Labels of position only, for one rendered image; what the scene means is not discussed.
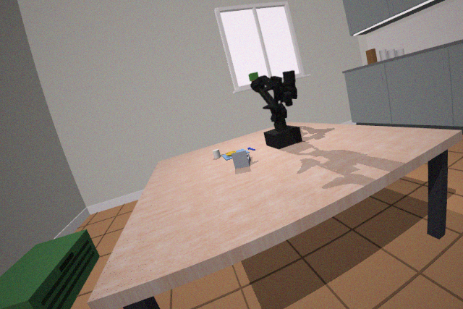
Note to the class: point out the light blue square mat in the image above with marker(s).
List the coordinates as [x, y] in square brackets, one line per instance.
[230, 157]

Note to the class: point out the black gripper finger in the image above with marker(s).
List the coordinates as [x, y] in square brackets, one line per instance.
[271, 107]
[271, 85]

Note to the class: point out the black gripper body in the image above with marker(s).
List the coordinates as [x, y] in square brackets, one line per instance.
[277, 96]

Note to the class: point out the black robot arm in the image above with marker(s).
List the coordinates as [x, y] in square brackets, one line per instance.
[289, 81]

